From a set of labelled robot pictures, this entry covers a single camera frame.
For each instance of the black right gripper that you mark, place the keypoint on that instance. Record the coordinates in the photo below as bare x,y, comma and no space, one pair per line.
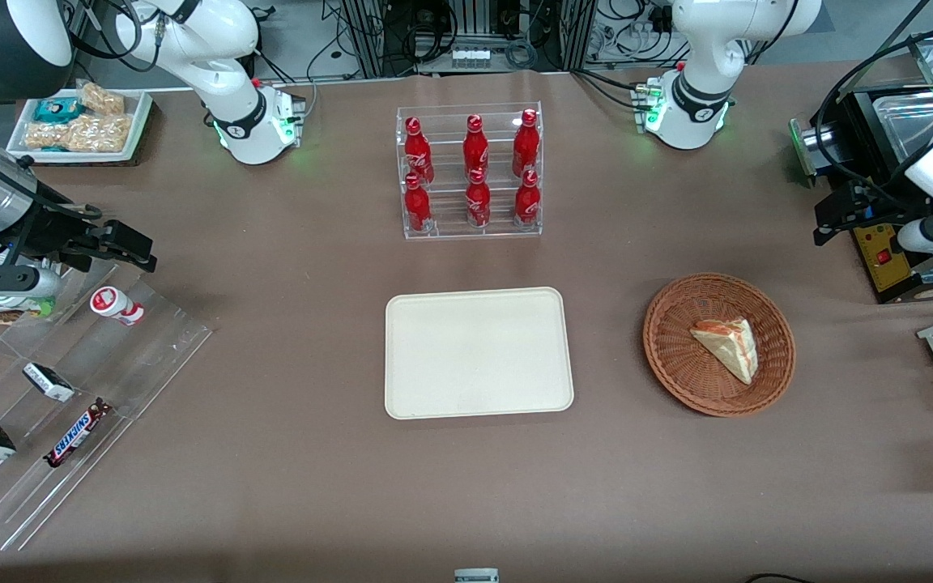
52,226

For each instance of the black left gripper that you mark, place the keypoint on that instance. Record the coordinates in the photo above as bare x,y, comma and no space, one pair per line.
854,206

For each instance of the triangle sandwich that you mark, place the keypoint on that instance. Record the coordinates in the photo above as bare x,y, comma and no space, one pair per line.
727,346

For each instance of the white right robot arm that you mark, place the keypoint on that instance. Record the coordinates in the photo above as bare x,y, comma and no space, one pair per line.
223,81

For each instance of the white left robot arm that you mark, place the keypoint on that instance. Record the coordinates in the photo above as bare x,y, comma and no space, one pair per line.
697,48

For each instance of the white snack tray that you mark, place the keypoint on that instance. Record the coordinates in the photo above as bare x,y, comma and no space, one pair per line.
139,109

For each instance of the round brown wicker basket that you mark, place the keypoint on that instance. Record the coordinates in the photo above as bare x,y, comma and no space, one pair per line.
677,356

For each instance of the cream rectangular plastic tray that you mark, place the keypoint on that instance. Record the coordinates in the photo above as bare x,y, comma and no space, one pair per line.
479,352

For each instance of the white red yogurt bottle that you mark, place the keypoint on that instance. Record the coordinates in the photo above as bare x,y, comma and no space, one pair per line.
114,305

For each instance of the yellow control panel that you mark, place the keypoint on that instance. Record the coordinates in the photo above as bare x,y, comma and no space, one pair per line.
884,259

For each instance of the black food warmer machine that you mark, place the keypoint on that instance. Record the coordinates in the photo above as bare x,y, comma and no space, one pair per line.
863,121

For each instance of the clear acrylic stepped shelf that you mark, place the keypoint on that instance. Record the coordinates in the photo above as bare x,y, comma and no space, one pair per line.
142,364

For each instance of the green white small packet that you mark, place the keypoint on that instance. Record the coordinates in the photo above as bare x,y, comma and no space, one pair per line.
36,307

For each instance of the large peanut brittle bag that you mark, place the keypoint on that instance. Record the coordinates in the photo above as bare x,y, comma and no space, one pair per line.
86,134

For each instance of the steel food pan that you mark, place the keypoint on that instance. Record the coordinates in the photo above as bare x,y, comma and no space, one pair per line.
908,121

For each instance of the small peanut brittle bag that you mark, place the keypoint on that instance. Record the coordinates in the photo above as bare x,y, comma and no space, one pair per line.
102,99

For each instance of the teal snack packet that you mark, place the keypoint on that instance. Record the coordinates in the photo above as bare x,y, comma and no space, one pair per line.
57,109

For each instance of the brown Snickers bar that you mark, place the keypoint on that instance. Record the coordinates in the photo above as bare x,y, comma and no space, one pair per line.
76,433

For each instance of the red cola bottle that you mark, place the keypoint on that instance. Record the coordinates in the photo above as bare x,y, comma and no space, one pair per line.
417,206
417,154
478,202
526,146
527,201
475,150

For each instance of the clear acrylic bottle rack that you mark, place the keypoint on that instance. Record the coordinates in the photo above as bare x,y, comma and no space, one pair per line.
450,227

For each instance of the white power strip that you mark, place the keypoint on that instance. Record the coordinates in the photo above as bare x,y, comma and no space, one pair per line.
470,58

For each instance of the small white grey device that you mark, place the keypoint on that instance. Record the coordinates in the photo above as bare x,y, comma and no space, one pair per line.
476,576

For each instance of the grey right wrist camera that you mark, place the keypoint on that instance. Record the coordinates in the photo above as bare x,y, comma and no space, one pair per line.
5,279

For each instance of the aluminium frame rack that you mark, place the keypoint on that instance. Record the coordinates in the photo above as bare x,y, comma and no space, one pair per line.
369,36

